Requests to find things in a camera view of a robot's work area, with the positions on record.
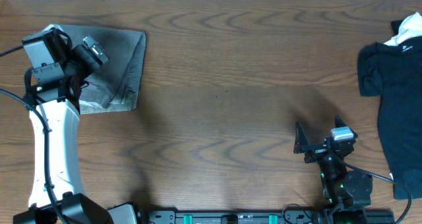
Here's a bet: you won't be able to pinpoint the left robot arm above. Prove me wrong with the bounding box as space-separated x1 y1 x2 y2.
13 26 142 223

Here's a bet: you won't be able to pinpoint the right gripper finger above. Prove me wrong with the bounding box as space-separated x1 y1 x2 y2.
293 122 309 154
334 115 358 138

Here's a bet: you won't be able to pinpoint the grey shorts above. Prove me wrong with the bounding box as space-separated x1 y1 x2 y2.
46 24 146 107

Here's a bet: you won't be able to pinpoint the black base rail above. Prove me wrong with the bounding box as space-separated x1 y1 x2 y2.
143 210 395 224

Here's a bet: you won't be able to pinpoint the folded khaki shorts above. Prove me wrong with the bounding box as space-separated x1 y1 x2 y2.
80 94 137 115

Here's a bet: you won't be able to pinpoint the white garment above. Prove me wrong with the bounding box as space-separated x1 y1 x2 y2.
384 12 421 46

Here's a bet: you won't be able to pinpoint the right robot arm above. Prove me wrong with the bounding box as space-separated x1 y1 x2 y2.
293 116 373 224

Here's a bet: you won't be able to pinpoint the black t-shirt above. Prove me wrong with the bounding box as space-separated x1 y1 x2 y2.
357 34 421 200

